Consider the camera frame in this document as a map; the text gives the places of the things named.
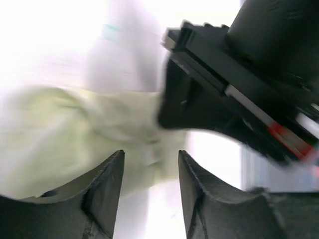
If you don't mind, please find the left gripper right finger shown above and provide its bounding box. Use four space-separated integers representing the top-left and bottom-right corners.
178 150 319 239

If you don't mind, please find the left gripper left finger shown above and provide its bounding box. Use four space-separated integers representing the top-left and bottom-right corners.
0 150 125 239

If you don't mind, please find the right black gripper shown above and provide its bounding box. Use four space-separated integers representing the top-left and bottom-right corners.
158 22 319 164

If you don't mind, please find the pale green underwear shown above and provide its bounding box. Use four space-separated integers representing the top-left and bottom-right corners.
0 87 186 199

